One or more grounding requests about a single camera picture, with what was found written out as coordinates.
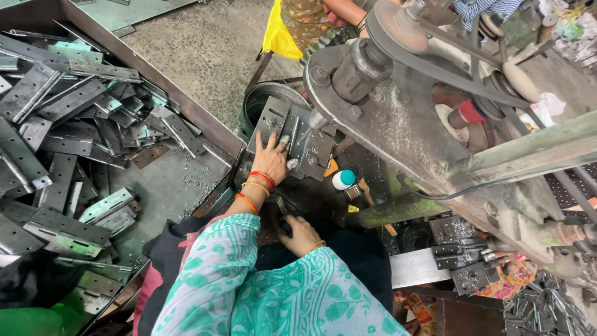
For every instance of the person's right hand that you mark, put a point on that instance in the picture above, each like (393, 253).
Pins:
(302, 237)

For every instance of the person's left hand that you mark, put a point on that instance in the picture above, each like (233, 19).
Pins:
(268, 161)

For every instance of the person's right fingers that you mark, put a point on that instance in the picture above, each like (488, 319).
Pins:
(285, 227)

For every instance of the grey steel hinge workpiece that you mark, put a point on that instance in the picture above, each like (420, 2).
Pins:
(293, 133)

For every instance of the gold wrist bangle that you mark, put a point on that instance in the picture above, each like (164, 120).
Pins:
(318, 245)

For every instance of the orange bangle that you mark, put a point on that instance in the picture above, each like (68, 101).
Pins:
(246, 202)

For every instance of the thin gold bangle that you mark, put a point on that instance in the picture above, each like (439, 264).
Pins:
(255, 186)

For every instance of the red bangles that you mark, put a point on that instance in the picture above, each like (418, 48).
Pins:
(262, 178)

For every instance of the metal thumb thimble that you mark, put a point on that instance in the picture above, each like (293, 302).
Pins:
(293, 164)

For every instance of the teal floral tunic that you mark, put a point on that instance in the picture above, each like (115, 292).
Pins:
(261, 289)

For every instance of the orange plastic piece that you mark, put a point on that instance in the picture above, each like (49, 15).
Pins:
(330, 168)

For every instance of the white bottle with teal cap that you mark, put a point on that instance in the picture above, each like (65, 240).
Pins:
(343, 179)

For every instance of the small metal block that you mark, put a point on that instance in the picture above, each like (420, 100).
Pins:
(353, 192)

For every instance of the black lap cloth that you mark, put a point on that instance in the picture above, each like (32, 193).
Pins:
(364, 261)

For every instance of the steel drilling jig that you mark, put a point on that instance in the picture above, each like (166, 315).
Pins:
(308, 144)

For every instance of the metal index finger thimble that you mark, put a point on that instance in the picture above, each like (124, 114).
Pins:
(284, 139)

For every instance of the wooden stick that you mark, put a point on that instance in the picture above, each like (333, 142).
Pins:
(368, 196)

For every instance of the scattered metal shavings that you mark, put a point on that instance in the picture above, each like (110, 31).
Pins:
(198, 182)

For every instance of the drill chuck with bit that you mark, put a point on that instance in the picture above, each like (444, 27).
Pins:
(317, 120)

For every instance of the round metal bucket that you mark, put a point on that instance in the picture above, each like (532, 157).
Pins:
(254, 105)

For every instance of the white metal strip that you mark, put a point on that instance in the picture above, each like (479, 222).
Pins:
(415, 268)

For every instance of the large grey steel tray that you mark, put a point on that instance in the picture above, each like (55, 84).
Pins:
(186, 107)

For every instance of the brown metal bar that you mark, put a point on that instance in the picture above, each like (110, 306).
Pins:
(258, 71)

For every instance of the grey drill press machine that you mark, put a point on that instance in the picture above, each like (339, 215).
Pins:
(419, 140)

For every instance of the stack of dark hinge plates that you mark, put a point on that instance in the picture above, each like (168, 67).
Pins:
(459, 261)

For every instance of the yellow cloth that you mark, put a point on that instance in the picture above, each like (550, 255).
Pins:
(278, 35)

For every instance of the black drive belt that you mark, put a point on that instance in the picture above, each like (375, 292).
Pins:
(422, 65)

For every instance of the orange floral cloth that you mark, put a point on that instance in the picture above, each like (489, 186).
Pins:
(508, 280)

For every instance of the pile of steel hinges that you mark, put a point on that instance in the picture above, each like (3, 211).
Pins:
(65, 135)

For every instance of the black cloth bundle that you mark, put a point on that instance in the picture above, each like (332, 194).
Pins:
(35, 280)

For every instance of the grey metal sheet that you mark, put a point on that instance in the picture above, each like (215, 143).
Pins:
(135, 10)

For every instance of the green plastic bag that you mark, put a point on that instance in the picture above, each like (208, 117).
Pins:
(32, 319)

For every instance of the heap of small metal parts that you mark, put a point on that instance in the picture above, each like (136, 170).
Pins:
(545, 308)

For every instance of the white crumpled rag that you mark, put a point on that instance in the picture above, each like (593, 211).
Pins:
(543, 109)

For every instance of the heap of clutter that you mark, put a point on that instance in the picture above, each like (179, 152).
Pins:
(576, 39)

